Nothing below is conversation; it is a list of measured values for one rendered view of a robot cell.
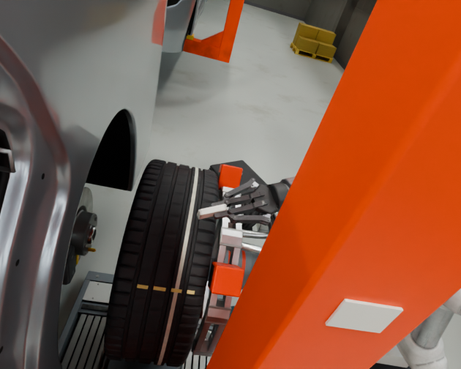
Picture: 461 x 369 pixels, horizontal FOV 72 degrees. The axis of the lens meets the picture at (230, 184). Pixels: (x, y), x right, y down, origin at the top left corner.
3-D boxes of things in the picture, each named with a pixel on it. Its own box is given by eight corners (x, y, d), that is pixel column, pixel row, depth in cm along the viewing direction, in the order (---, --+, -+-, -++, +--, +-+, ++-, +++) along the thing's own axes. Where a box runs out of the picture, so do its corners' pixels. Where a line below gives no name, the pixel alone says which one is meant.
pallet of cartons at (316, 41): (331, 64, 831) (342, 39, 794) (293, 53, 818) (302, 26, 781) (325, 56, 893) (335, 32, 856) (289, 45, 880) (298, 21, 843)
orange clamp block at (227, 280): (211, 261, 89) (216, 264, 80) (238, 265, 90) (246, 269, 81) (206, 286, 88) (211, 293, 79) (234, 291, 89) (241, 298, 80)
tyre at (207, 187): (133, 288, 148) (159, 149, 138) (183, 296, 152) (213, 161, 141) (87, 416, 84) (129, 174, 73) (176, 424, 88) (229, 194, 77)
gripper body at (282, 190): (285, 215, 86) (254, 222, 83) (273, 187, 89) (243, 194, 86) (296, 204, 80) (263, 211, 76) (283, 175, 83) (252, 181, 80)
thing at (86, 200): (79, 252, 130) (89, 176, 123) (99, 255, 131) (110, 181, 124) (42, 298, 99) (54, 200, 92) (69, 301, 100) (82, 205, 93)
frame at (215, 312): (196, 253, 152) (222, 159, 121) (209, 255, 153) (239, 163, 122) (183, 377, 109) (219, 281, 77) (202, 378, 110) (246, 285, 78)
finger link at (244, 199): (266, 195, 81) (265, 189, 81) (225, 203, 77) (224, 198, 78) (261, 201, 84) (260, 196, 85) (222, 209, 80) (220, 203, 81)
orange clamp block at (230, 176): (214, 187, 117) (219, 164, 117) (235, 192, 119) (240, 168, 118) (216, 189, 111) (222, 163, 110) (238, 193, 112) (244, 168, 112)
